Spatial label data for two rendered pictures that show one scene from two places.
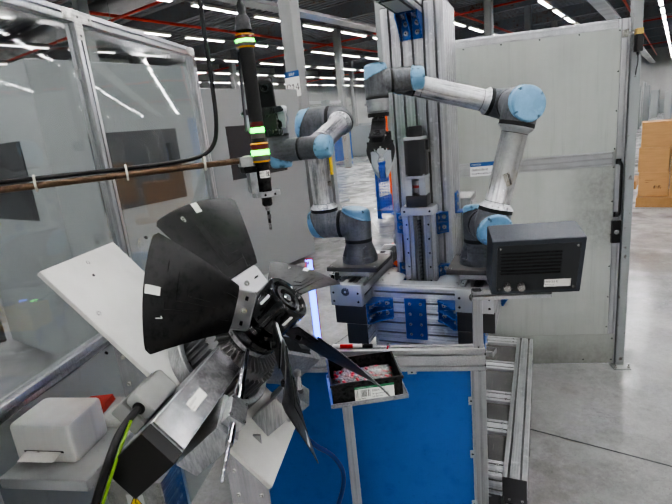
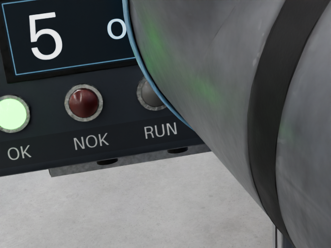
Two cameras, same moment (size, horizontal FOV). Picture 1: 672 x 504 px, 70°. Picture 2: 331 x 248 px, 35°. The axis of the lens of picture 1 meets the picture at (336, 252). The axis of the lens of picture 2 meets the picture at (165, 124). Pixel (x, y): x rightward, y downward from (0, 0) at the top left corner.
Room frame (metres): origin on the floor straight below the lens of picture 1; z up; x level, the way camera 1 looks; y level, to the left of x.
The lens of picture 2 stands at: (1.79, -0.66, 1.26)
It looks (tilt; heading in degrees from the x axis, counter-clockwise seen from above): 28 degrees down; 164
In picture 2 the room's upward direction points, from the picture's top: 6 degrees counter-clockwise
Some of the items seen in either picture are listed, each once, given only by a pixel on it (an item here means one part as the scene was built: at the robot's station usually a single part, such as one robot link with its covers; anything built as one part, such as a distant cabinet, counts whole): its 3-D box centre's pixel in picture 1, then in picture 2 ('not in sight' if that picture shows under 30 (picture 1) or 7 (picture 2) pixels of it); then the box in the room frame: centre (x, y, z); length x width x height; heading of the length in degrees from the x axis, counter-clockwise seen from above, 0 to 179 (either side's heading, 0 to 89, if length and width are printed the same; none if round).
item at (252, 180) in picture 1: (259, 176); not in sight; (1.16, 0.16, 1.50); 0.09 x 0.07 x 0.10; 114
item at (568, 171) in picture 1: (520, 196); not in sight; (2.76, -1.11, 1.10); 1.21 x 0.06 x 2.20; 79
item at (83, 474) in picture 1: (91, 437); not in sight; (1.15, 0.72, 0.85); 0.36 x 0.24 x 0.03; 169
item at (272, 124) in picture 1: (270, 121); not in sight; (1.47, 0.16, 1.63); 0.12 x 0.08 x 0.09; 179
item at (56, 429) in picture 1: (56, 432); not in sight; (1.08, 0.76, 0.92); 0.17 x 0.16 x 0.11; 79
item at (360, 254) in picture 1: (359, 248); not in sight; (1.97, -0.10, 1.09); 0.15 x 0.15 x 0.10
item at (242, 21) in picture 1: (254, 109); not in sight; (1.16, 0.16, 1.66); 0.04 x 0.04 x 0.46
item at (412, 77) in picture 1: (405, 79); not in sight; (1.65, -0.29, 1.73); 0.11 x 0.11 x 0.08; 0
